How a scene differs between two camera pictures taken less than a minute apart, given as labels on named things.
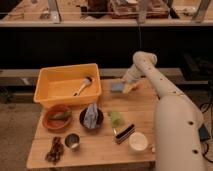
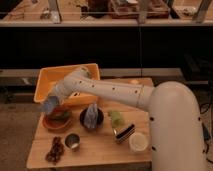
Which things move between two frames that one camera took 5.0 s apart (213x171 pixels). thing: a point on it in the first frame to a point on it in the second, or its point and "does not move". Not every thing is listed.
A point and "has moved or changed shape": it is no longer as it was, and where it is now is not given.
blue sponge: [117, 87] has moved or changed shape
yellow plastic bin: [68, 85] does not move
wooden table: [116, 129] does not move
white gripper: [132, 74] to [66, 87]
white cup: [138, 142] does not move
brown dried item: [57, 150] does not move
